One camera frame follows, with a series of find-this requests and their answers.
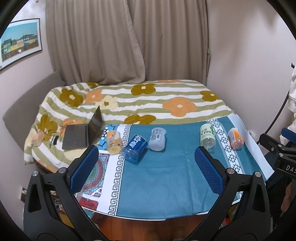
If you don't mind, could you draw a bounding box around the framed houses picture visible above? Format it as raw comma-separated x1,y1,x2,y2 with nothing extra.
1,18,43,69

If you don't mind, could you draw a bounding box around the black cable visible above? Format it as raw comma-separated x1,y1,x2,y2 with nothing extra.
263,91,290,135

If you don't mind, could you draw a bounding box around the blue label plastic cup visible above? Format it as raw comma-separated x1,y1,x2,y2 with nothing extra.
121,135,148,164

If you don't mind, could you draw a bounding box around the floral striped bed blanket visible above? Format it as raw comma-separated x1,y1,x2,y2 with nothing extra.
24,80,232,172

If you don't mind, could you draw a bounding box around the orange label clear cup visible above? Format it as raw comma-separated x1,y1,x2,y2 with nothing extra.
106,130,122,155

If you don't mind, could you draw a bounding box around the blue patterned tablecloth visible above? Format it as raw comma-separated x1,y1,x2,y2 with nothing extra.
76,114,274,220

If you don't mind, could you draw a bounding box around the green label white cup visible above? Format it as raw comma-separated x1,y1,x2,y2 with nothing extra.
200,123,216,150

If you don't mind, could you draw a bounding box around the wall power outlet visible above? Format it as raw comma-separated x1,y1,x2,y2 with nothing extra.
20,187,27,202

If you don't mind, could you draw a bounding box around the beige curtain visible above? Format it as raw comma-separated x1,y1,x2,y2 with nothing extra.
46,1,210,85

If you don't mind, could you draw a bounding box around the grey headboard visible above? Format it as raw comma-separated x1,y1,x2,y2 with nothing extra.
3,71,65,150

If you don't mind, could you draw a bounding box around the dark grey laptop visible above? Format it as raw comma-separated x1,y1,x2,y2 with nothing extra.
62,106,103,150

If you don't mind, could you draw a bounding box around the small black phone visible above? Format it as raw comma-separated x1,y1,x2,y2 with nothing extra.
53,136,59,145

